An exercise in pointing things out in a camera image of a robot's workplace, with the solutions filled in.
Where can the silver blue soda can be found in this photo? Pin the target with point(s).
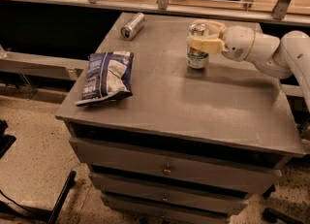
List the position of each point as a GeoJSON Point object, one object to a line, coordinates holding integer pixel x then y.
{"type": "Point", "coordinates": [133, 26]}

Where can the black caster leg right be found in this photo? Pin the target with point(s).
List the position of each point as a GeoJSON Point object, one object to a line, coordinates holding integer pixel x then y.
{"type": "Point", "coordinates": [272, 215]}

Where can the bottom cabinet drawer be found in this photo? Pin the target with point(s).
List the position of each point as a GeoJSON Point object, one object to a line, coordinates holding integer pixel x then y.
{"type": "Point", "coordinates": [162, 211]}

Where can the blue white chip bag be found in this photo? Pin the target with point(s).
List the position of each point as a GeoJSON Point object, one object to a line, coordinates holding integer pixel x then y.
{"type": "Point", "coordinates": [108, 78]}

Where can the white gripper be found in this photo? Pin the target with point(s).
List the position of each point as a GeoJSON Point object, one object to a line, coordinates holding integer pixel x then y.
{"type": "Point", "coordinates": [237, 43]}

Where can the top cabinet drawer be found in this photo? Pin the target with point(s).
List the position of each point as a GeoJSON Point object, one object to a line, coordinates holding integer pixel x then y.
{"type": "Point", "coordinates": [154, 162]}

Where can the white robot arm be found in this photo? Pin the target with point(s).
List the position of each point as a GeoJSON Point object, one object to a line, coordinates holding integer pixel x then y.
{"type": "Point", "coordinates": [279, 58]}

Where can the middle cabinet drawer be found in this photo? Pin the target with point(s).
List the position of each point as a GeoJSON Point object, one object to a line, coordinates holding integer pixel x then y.
{"type": "Point", "coordinates": [166, 193]}

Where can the cabinet drawer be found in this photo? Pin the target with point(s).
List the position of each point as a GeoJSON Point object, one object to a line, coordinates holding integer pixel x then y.
{"type": "Point", "coordinates": [154, 162]}
{"type": "Point", "coordinates": [162, 211]}
{"type": "Point", "coordinates": [166, 193]}

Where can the black chair leg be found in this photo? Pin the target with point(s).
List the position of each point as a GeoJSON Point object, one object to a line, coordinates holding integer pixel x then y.
{"type": "Point", "coordinates": [69, 183]}

